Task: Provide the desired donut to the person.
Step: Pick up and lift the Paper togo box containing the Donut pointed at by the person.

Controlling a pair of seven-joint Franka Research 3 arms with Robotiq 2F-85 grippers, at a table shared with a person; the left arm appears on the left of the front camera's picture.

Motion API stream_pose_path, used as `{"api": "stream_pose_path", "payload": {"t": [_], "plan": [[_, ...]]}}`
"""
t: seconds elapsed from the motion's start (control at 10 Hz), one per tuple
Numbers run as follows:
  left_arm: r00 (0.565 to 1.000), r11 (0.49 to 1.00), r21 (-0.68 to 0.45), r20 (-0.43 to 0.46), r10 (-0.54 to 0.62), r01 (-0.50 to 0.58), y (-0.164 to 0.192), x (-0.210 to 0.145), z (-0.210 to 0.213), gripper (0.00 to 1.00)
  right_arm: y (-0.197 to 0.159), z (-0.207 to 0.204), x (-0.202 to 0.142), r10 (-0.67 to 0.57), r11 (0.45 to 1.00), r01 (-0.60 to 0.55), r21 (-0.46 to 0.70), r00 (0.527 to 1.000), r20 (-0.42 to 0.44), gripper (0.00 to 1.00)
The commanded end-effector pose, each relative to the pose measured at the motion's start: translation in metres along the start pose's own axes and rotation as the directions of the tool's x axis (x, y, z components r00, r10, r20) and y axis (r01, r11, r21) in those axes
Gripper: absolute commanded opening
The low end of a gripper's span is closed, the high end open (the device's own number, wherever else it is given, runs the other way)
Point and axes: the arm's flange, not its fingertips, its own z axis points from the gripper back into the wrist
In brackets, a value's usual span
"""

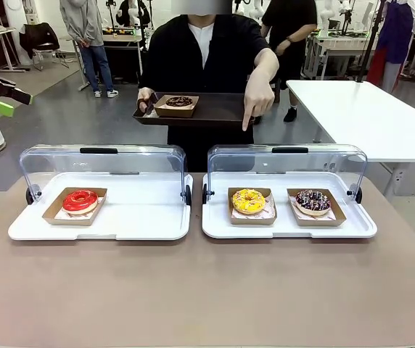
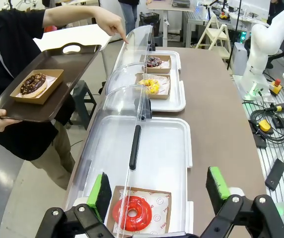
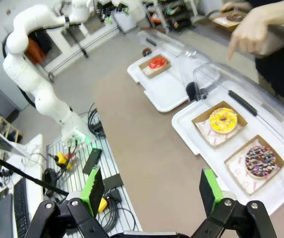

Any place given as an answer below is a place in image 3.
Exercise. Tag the black connector box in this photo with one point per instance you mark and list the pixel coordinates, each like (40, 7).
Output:
(113, 183)

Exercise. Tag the person's left hand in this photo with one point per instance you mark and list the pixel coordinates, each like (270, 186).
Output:
(251, 32)

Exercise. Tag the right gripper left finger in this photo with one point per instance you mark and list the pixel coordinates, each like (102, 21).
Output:
(96, 188)

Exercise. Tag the wooden shelf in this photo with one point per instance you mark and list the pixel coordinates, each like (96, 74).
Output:
(3, 129)

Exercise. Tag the white printed paper liner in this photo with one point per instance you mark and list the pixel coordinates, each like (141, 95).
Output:
(241, 181)
(214, 138)
(148, 70)

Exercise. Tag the chocolate donut with coloured sprinkles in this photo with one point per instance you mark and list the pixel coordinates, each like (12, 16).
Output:
(251, 163)

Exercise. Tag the black computer keyboard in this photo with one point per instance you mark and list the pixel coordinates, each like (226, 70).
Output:
(21, 208)

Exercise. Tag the black computer monitor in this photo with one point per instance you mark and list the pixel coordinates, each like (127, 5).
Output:
(5, 218)

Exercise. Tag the black flat rectangular device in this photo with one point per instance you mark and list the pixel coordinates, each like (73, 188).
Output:
(92, 161)

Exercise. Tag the chocolate donut with nut bits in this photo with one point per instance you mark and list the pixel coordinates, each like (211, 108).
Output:
(234, 17)

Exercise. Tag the red glazed donut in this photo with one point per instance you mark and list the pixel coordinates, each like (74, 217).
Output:
(154, 64)

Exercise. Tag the metal storage rack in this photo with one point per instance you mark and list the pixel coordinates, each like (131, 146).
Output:
(176, 17)

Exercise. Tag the aluminium slotted mounting table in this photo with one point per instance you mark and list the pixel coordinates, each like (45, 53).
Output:
(82, 186)

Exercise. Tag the white desk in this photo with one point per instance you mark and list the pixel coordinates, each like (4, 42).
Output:
(34, 153)

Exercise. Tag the black lid hinge bracket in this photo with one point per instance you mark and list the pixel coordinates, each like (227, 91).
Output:
(147, 52)
(191, 91)

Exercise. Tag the yellow sprinkled donut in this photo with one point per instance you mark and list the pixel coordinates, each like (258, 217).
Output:
(215, 124)

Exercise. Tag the white box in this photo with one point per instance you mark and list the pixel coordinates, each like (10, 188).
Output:
(124, 22)

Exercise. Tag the brown cardboard donut box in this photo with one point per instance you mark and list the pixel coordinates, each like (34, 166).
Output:
(165, 68)
(204, 115)
(280, 162)
(221, 24)

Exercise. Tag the yellow emergency stop box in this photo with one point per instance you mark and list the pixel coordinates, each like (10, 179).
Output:
(103, 204)
(62, 160)

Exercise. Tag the person's right hand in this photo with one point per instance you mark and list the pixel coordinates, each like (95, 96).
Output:
(226, 7)

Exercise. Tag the long black rod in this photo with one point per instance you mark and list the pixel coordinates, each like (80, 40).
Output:
(25, 174)

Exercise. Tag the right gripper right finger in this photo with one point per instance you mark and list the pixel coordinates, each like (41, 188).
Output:
(210, 191)

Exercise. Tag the white frame cabinet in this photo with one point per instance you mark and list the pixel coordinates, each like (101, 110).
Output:
(65, 42)

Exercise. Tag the person's black clothed torso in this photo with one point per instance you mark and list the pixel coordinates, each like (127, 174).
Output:
(283, 74)

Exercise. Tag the white tray of display case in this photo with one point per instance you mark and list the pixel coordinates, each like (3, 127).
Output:
(256, 126)
(162, 94)

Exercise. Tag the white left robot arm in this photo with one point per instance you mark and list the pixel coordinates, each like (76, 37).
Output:
(40, 91)

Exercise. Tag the orange cloth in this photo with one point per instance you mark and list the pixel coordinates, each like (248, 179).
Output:
(34, 52)

